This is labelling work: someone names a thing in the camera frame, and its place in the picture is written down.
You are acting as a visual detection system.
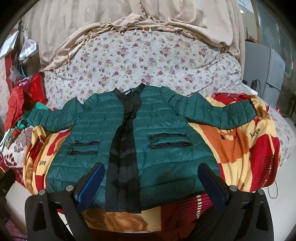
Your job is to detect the red clothes pile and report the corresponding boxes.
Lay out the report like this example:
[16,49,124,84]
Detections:
[4,72,48,131]

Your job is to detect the floral quilt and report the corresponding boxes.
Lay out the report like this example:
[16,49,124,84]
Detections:
[43,29,290,167]

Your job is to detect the dark green quilted jacket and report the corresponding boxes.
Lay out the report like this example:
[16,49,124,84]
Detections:
[27,84,256,213]

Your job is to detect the red white leaf blanket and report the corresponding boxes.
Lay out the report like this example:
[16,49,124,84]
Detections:
[1,126,33,186]

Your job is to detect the clear plastic bag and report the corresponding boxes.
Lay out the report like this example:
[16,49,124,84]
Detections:
[18,30,38,65]

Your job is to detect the teal green garment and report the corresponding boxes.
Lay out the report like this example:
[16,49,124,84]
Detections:
[16,102,49,130]

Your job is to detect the red orange love blanket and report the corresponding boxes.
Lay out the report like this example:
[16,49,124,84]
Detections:
[23,93,281,232]

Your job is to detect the black power adapter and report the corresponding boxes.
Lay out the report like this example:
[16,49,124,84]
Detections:
[250,79,258,91]

